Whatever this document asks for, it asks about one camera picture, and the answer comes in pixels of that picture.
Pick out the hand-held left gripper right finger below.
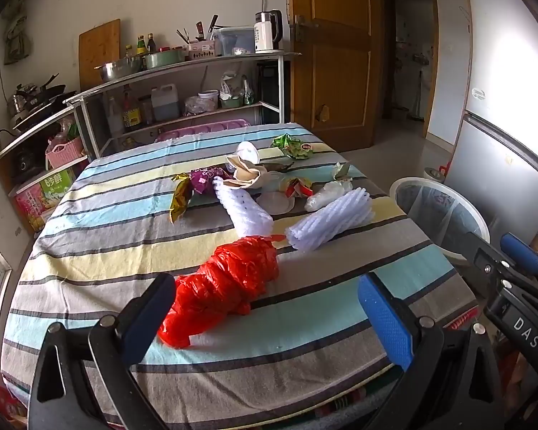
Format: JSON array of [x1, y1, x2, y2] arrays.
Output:
[[358, 272, 521, 430]]

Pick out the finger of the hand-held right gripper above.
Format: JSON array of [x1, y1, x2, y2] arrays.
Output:
[[464, 231, 527, 292], [501, 233, 538, 310]]

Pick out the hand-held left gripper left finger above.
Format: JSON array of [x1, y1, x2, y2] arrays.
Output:
[[27, 272, 178, 430]]

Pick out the white trash bin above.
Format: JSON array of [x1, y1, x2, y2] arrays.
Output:
[[389, 177, 491, 265]]

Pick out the red plastic bag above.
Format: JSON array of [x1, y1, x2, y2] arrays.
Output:
[[157, 234, 285, 350]]

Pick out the white foam net sleeve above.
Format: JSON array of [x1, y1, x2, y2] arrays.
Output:
[[212, 176, 274, 238], [285, 188, 374, 252]]

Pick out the gold snack wrapper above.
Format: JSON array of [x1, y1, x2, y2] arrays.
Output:
[[169, 174, 193, 225]]

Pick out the white round plastic lid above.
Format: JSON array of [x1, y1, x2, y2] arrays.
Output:
[[255, 190, 297, 216]]

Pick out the yellow red snack packet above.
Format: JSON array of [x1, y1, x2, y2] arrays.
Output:
[[280, 176, 315, 199]]

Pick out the beige paper bag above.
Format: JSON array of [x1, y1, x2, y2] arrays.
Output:
[[224, 154, 276, 191]]

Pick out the dark brown snack packet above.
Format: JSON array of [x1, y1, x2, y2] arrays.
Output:
[[262, 161, 297, 175]]

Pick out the lidded clear plastic cup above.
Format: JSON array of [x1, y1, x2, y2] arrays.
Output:
[[226, 141, 261, 173]]

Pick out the green snack packet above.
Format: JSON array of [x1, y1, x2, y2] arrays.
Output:
[[271, 133, 317, 161]]

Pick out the striped tablecloth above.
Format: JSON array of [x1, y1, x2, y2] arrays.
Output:
[[0, 122, 478, 426]]

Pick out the silver refrigerator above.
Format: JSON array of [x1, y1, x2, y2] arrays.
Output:
[[444, 0, 538, 252]]

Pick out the red plaid undercloth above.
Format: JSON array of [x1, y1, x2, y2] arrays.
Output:
[[314, 309, 480, 419]]

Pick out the green cardboard box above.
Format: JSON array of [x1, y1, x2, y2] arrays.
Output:
[[38, 168, 78, 209]]

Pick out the pink cardboard box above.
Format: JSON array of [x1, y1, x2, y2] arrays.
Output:
[[14, 183, 46, 234]]

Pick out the red printed bag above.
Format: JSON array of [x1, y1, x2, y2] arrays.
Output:
[[0, 381, 28, 422]]

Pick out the pink woven basket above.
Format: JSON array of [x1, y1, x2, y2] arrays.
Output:
[[46, 137, 86, 170]]

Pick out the pink plastic box lid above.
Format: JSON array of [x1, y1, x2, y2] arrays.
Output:
[[155, 119, 252, 144]]

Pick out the black rice cooker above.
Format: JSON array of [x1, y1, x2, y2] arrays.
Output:
[[11, 145, 46, 182]]

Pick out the metal kitchen shelf rack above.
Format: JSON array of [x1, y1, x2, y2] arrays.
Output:
[[65, 50, 302, 158], [0, 101, 95, 234]]

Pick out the white plastic bottle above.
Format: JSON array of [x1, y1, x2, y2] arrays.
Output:
[[107, 96, 124, 137]]

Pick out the red cap sauce bottle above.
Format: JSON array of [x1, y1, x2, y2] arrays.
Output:
[[121, 85, 143, 132]]

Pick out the glass jar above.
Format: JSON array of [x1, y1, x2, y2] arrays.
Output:
[[138, 95, 155, 125]]

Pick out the plastic oil jug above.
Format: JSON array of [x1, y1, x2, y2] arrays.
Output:
[[151, 83, 181, 121]]

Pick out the knotted clear plastic bag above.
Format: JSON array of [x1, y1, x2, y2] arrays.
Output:
[[182, 96, 207, 117]]

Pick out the black frying pan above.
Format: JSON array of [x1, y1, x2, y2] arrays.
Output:
[[10, 94, 77, 132]]

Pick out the wooden door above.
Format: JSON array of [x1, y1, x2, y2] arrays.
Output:
[[287, 0, 384, 153]]

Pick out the black wok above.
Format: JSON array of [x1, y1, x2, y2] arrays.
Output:
[[24, 74, 68, 104]]

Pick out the crumpled white plastic bag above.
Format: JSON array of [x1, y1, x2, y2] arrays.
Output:
[[220, 72, 245, 99]]

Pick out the steel mixing basin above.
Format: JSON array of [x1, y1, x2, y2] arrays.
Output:
[[94, 57, 145, 82]]

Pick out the steel pot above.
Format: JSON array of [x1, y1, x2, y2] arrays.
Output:
[[6, 85, 33, 117]]

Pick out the pale green pot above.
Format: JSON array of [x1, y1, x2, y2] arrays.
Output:
[[144, 49, 187, 70]]

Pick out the wooden cutting board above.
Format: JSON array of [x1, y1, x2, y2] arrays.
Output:
[[79, 19, 122, 91]]

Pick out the pink utensil holder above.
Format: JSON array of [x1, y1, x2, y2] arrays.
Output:
[[187, 39, 220, 60]]

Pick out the clear plastic storage box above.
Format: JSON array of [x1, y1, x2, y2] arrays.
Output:
[[214, 26, 257, 57]]

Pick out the white electric kettle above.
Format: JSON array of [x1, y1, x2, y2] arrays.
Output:
[[253, 9, 284, 53]]

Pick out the hanging cloth bag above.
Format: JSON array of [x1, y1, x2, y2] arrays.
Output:
[[2, 0, 32, 66]]

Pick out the wooden door frame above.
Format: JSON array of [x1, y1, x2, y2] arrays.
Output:
[[383, 0, 438, 139]]

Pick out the metal door handle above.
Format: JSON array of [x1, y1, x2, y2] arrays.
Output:
[[293, 14, 319, 42]]

